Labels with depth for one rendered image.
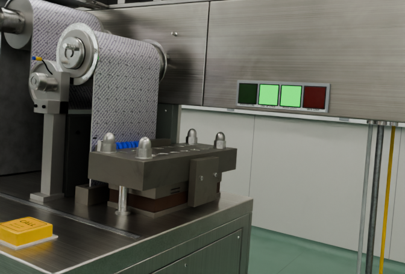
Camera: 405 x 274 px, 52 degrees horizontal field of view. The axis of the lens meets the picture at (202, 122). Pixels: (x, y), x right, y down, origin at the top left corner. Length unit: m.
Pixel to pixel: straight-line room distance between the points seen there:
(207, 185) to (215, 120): 2.88
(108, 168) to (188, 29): 0.52
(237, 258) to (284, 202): 2.51
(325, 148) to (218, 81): 2.39
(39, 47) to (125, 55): 0.25
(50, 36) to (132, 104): 0.30
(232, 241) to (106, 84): 0.51
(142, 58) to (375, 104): 0.58
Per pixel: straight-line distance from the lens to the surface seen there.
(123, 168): 0.88
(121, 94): 1.06
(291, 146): 3.56
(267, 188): 3.69
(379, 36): 1.03
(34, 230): 0.78
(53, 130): 1.03
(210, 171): 1.02
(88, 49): 1.00
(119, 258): 0.76
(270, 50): 1.10
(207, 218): 0.97
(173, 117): 1.26
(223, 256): 1.09
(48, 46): 1.22
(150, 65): 1.14
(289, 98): 1.06
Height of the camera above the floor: 1.17
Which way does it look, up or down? 3 degrees down
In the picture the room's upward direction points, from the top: 4 degrees clockwise
